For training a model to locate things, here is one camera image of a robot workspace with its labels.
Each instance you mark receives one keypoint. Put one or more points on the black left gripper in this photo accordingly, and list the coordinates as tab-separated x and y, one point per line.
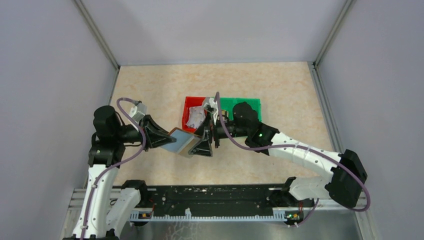
153	141

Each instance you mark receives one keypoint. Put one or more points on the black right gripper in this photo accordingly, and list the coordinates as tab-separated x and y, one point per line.
203	147

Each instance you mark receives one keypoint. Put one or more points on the brown leather card holder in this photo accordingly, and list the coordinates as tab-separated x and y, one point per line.
184	143

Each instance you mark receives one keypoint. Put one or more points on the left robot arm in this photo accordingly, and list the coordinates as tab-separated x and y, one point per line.
98	219

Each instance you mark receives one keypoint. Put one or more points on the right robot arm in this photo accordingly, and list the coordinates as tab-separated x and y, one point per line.
341	176

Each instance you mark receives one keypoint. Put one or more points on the silver VIP card pile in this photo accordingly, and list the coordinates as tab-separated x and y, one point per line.
196	115

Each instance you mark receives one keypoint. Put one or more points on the green bin with gold cards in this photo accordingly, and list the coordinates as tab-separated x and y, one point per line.
227	104

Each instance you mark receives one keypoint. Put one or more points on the green bin with black cards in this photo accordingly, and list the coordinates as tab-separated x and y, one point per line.
246	109

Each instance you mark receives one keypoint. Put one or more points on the red plastic bin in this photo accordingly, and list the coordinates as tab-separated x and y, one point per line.
191	102

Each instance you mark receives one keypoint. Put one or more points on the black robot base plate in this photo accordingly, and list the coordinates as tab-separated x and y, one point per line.
237	201

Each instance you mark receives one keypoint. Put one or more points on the aluminium frame rail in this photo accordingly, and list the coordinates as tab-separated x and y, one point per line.
286	215

